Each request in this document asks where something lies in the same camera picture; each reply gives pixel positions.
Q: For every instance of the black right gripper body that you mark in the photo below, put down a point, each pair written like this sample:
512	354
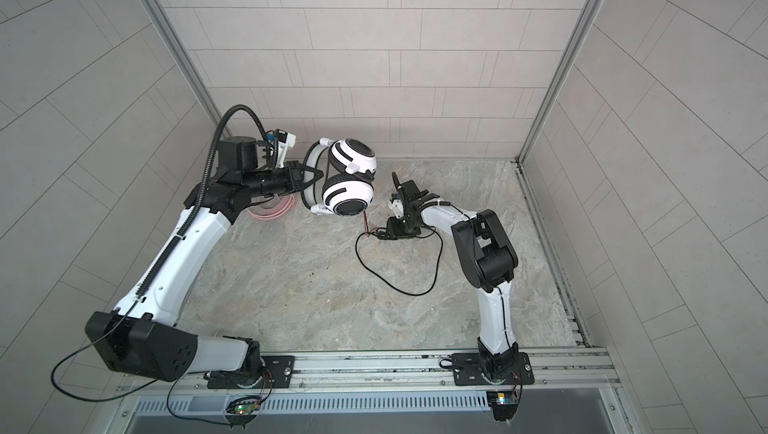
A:
404	226

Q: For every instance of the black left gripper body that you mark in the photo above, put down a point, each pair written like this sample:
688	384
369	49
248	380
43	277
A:
271	182

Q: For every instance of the pink headphones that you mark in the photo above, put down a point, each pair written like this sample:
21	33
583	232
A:
272	209

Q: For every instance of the white black headphones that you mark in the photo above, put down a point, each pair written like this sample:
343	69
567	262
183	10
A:
350	191

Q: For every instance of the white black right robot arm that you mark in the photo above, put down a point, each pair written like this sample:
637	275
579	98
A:
486	257

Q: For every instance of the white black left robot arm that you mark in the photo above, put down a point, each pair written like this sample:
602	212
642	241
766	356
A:
139	336

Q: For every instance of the right circuit board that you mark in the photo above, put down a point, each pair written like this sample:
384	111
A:
503	404

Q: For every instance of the circuit board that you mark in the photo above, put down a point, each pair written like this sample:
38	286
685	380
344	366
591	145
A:
244	406
503	404

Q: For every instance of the left circuit board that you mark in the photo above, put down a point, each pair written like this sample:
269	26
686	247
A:
244	406

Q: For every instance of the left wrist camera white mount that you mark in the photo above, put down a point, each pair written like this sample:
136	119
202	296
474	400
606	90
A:
279	142

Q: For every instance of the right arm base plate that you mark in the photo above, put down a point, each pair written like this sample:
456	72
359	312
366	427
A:
480	369

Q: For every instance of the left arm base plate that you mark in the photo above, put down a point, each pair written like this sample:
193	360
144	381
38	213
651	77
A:
271	371

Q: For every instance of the aluminium corner post left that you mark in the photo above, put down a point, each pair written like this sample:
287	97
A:
170	38

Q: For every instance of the aluminium corner post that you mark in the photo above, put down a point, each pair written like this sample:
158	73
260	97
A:
170	38
584	22

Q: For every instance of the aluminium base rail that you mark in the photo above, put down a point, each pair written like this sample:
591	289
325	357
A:
426	370

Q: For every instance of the aluminium corner post right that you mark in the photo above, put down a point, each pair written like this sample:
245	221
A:
584	22

